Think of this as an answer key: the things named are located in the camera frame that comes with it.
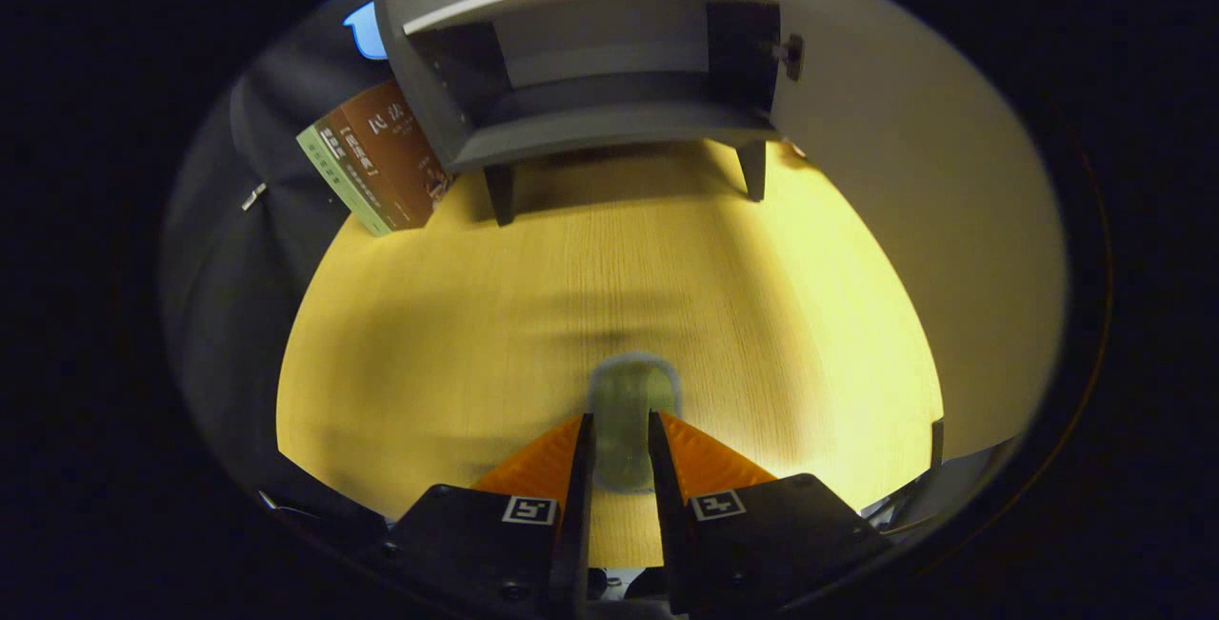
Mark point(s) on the pale green plastic object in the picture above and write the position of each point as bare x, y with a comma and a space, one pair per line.
629, 410

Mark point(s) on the metal door hinge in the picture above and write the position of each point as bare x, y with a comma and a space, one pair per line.
792, 56

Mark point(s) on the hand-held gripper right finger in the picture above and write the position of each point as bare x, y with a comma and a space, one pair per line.
674, 544

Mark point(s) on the black backdrop cloth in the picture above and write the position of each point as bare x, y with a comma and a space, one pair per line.
238, 315

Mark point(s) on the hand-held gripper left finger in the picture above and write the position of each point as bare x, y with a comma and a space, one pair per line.
571, 544

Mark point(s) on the white clothespin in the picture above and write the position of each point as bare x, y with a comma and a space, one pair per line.
253, 196

